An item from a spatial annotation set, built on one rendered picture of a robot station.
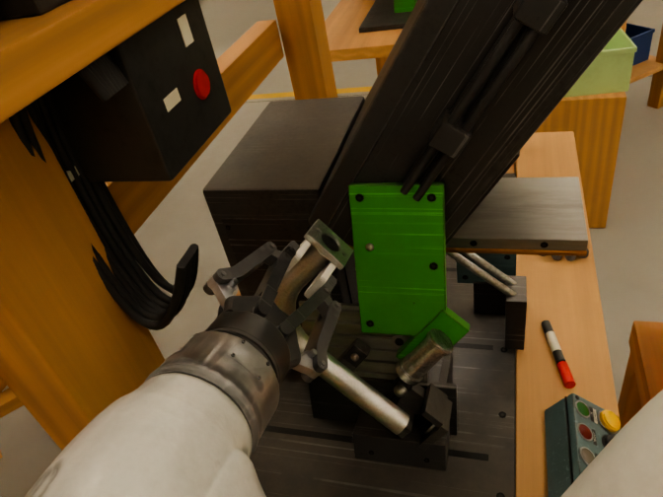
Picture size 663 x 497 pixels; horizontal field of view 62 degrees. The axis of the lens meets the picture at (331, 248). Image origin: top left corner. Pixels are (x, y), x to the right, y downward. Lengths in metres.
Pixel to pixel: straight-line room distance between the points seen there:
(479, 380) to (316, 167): 0.42
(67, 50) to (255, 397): 0.30
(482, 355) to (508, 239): 0.23
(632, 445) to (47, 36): 0.44
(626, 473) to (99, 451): 0.25
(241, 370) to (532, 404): 0.58
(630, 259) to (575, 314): 1.57
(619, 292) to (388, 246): 1.81
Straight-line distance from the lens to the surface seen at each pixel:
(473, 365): 0.94
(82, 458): 0.33
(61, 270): 0.65
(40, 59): 0.47
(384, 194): 0.67
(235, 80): 1.19
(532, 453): 0.85
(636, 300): 2.41
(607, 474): 0.19
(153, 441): 0.33
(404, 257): 0.69
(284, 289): 0.65
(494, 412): 0.88
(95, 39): 0.52
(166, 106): 0.62
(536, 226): 0.83
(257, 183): 0.79
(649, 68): 3.63
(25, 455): 2.43
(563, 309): 1.03
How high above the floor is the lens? 1.62
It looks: 37 degrees down
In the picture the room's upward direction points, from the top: 12 degrees counter-clockwise
